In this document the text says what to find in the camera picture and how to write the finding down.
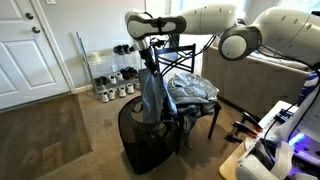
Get blue white striped cloth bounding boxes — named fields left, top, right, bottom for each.
left=297, top=68, right=320, bottom=108

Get bright window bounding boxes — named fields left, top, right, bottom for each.
left=276, top=0, right=320, bottom=14

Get white panelled entry door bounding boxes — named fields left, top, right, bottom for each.
left=0, top=0, right=72, bottom=112

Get black base cable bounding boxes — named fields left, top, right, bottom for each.
left=263, top=74, right=320, bottom=162

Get black orange bar clamp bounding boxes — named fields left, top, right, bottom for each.
left=223, top=133, right=245, bottom=145
left=231, top=120, right=260, bottom=139
left=241, top=111, right=264, bottom=133

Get black metal chair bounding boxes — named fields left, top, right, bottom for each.
left=153, top=43, right=223, bottom=155

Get beige sofa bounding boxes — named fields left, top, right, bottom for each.
left=201, top=44, right=315, bottom=118

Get grey denim jeans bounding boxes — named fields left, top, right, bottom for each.
left=173, top=99, right=218, bottom=151

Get metal wire shoe rack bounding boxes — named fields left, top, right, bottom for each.
left=75, top=27, right=149, bottom=101

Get light washed denim jeans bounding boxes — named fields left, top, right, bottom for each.
left=166, top=72, right=220, bottom=108

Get black mesh laundry basket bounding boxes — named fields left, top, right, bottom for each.
left=117, top=95, right=181, bottom=176

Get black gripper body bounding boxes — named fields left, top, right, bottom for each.
left=138, top=48, right=156, bottom=64

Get blue denim trousers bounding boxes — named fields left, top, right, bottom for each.
left=138, top=68, right=178, bottom=125

